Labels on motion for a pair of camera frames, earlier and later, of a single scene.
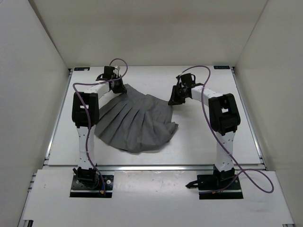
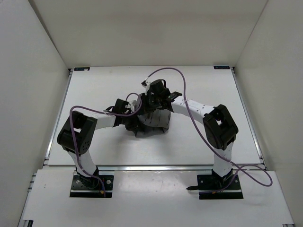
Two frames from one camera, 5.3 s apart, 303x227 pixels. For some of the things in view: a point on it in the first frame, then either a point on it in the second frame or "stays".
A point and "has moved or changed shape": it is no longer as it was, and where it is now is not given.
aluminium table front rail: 134,168 stays
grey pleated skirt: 136,122 has moved or changed shape
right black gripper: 174,100 -> 145,108
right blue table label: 222,67 stays
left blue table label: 82,69 stays
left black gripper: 121,90 -> 136,124
